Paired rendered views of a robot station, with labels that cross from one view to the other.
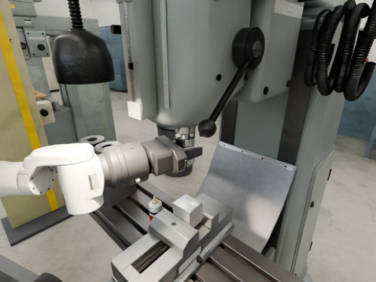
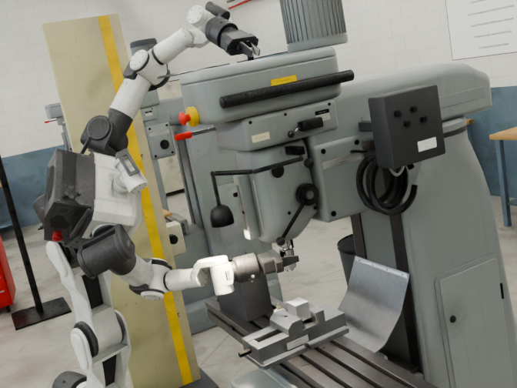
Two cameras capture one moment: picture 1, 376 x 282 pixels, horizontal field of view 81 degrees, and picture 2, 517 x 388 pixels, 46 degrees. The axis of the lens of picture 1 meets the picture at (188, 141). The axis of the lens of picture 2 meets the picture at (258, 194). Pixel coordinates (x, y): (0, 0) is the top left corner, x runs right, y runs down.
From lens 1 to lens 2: 155 cm
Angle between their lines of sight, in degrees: 24
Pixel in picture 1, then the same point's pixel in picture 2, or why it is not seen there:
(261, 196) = (385, 307)
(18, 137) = not seen: hidden behind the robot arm
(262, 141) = (384, 252)
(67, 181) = (215, 275)
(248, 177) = (377, 290)
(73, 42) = (217, 212)
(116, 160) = (239, 263)
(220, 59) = (288, 203)
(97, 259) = not seen: outside the picture
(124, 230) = not seen: hidden behind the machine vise
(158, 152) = (265, 259)
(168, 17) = (257, 189)
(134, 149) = (250, 257)
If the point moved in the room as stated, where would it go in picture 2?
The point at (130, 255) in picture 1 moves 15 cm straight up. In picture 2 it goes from (254, 336) to (245, 294)
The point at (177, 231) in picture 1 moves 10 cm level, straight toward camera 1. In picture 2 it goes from (286, 319) to (278, 333)
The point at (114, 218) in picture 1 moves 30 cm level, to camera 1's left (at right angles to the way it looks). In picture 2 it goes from (249, 328) to (178, 329)
